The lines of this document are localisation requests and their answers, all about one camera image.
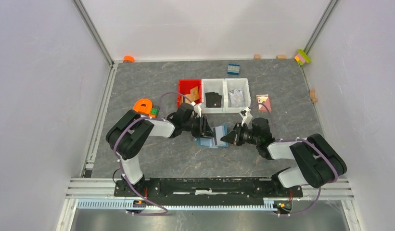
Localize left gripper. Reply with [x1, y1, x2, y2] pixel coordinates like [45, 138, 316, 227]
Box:
[182, 115, 216, 139]

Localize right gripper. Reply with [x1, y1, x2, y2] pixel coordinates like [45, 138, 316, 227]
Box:
[220, 122, 260, 146]

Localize silver credit card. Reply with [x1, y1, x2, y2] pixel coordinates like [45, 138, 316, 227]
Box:
[213, 125, 228, 148]

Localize blue card holder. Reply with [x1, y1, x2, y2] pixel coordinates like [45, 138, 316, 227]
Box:
[194, 137, 216, 148]

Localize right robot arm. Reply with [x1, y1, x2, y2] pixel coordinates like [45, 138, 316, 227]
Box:
[221, 118, 347, 196]

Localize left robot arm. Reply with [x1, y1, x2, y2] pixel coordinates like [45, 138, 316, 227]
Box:
[106, 103, 215, 196]

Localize black card in bin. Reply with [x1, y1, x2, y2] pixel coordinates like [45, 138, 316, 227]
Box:
[205, 92, 222, 108]

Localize gold cards in red bin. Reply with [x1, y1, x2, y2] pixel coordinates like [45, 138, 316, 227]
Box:
[183, 86, 200, 104]

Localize silver VIP cards in bin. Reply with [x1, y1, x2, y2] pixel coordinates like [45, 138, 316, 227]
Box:
[229, 89, 244, 107]

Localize playing card box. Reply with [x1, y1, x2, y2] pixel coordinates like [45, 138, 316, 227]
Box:
[256, 94, 272, 112]

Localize white middle plastic bin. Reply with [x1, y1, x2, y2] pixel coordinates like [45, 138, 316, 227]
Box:
[202, 78, 228, 114]

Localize white plastic bin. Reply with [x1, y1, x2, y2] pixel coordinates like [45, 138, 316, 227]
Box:
[202, 78, 228, 114]
[224, 78, 251, 114]

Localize red plastic bin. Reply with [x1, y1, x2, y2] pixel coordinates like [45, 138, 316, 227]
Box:
[177, 79, 202, 107]

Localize white right plastic bin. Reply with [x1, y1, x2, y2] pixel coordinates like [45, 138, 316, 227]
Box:
[224, 78, 251, 114]

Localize green toy brick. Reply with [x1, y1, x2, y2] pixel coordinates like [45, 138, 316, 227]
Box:
[149, 108, 159, 117]

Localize blue and grey brick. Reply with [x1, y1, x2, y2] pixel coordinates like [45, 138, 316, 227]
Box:
[227, 64, 240, 76]

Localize orange plastic loop toy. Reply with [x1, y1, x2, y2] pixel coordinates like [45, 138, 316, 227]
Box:
[133, 98, 153, 115]

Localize wooden arch block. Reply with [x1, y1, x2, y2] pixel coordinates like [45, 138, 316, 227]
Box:
[309, 89, 318, 103]

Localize colourful brick stack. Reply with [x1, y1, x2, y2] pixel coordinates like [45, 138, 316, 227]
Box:
[294, 49, 311, 66]

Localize orange tape roll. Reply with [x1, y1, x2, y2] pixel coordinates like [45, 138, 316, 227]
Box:
[123, 55, 135, 63]

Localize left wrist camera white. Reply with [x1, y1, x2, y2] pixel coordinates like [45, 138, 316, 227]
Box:
[191, 102, 203, 117]

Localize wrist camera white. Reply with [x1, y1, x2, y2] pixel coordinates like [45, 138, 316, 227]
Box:
[239, 107, 253, 125]
[191, 102, 203, 117]

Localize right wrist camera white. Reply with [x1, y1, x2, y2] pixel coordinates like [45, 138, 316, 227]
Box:
[239, 107, 253, 125]

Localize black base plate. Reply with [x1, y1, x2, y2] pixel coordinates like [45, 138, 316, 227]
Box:
[114, 177, 303, 206]

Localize blue toothed rail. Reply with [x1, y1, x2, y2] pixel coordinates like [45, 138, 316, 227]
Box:
[77, 199, 277, 211]

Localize aluminium frame post right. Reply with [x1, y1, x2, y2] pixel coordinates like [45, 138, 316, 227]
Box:
[304, 0, 340, 54]

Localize aluminium frame post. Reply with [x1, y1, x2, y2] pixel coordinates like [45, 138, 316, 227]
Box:
[304, 0, 340, 54]
[72, 0, 115, 66]

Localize aluminium frame post left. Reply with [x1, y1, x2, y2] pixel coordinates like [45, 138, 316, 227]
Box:
[72, 0, 115, 66]

